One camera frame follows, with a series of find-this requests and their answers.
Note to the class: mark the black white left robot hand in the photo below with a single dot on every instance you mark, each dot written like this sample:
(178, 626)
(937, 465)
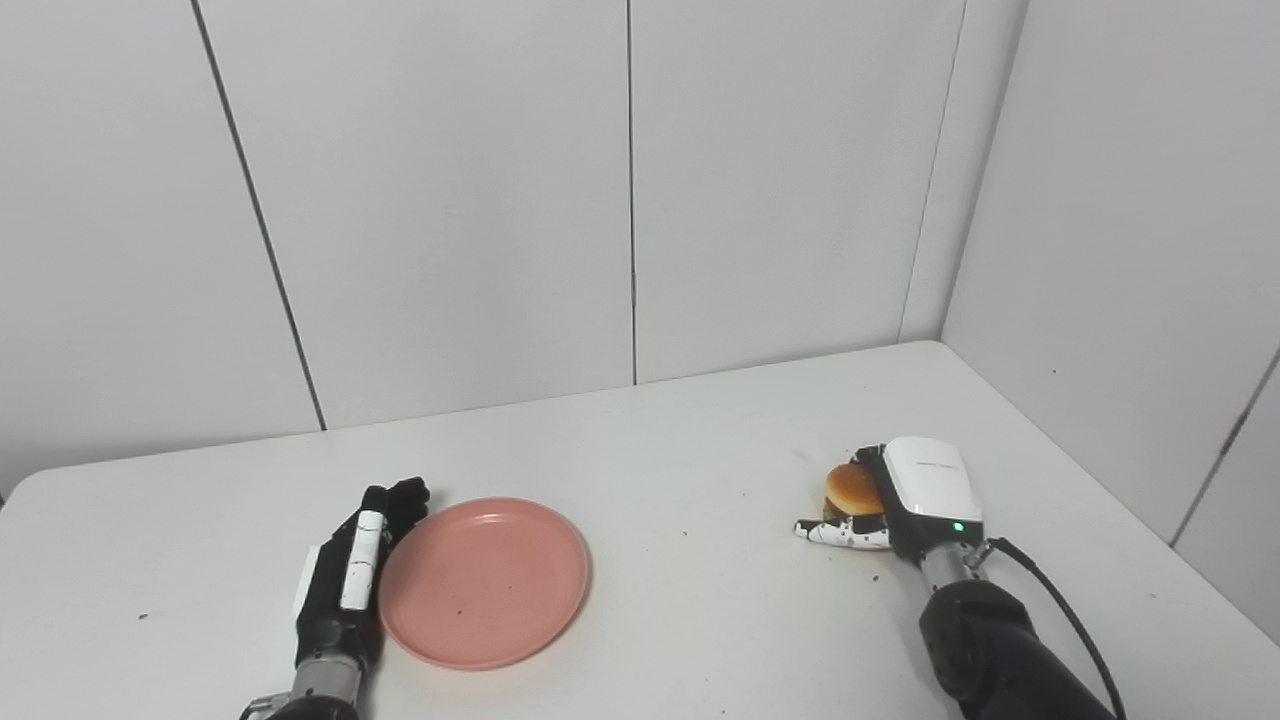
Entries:
(325, 600)

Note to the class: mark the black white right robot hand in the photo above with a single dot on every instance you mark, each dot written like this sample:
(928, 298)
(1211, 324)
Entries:
(930, 490)

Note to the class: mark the toy hamburger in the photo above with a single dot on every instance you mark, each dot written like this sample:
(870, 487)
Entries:
(852, 490)

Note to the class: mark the pink round plate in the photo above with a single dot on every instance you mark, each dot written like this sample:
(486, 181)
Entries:
(485, 585)

